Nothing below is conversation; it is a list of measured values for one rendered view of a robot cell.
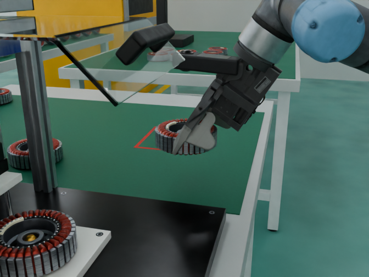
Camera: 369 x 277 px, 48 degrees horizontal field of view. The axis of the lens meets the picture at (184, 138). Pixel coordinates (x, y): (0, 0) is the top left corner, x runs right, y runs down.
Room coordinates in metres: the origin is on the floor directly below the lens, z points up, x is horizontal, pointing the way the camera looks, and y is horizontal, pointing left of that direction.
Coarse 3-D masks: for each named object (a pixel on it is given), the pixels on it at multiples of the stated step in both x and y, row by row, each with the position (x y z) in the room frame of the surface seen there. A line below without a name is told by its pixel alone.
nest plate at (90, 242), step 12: (84, 228) 0.50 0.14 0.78; (84, 240) 0.47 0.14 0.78; (96, 240) 0.47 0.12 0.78; (108, 240) 0.49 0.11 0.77; (84, 252) 0.45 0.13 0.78; (96, 252) 0.45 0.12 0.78; (72, 264) 0.42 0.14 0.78; (84, 264) 0.42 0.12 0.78; (36, 276) 0.40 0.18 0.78; (48, 276) 0.40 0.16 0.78; (60, 276) 0.40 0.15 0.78; (72, 276) 0.40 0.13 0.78
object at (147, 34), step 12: (168, 24) 0.51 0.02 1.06; (132, 36) 0.41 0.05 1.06; (144, 36) 0.42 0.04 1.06; (156, 36) 0.45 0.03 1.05; (168, 36) 0.48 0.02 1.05; (120, 48) 0.42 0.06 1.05; (132, 48) 0.41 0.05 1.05; (144, 48) 0.42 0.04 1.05; (156, 48) 0.50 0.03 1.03; (120, 60) 0.42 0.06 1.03; (132, 60) 0.42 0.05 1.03
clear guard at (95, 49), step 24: (0, 24) 0.47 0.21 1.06; (24, 24) 0.47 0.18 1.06; (48, 24) 0.47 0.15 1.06; (72, 24) 0.47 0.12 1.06; (96, 24) 0.47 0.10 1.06; (120, 24) 0.50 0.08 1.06; (144, 24) 0.56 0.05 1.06; (72, 48) 0.37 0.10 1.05; (96, 48) 0.40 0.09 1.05; (168, 48) 0.56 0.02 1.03; (96, 72) 0.36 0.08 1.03; (120, 72) 0.40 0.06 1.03; (144, 72) 0.44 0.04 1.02; (120, 96) 0.36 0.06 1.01
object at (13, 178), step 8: (0, 144) 0.48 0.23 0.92; (0, 152) 0.48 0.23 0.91; (0, 160) 0.48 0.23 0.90; (0, 168) 0.47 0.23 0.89; (8, 168) 0.49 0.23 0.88; (0, 176) 0.47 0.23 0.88; (8, 176) 0.47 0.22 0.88; (16, 176) 0.47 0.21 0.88; (0, 184) 0.44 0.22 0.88; (8, 184) 0.45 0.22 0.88; (0, 192) 0.44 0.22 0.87
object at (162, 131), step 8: (168, 120) 0.74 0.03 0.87; (176, 120) 0.74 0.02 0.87; (184, 120) 0.74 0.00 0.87; (160, 128) 0.69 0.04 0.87; (168, 128) 0.69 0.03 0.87; (176, 128) 0.72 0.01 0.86; (216, 128) 0.70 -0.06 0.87; (160, 136) 0.66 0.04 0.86; (168, 136) 0.66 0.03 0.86; (176, 136) 0.65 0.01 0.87; (216, 136) 0.69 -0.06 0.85; (160, 144) 0.66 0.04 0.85; (168, 144) 0.65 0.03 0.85; (184, 144) 0.64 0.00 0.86; (216, 144) 0.69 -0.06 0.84; (168, 152) 0.66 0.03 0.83; (184, 152) 0.64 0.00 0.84; (192, 152) 0.64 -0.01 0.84; (200, 152) 0.65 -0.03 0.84
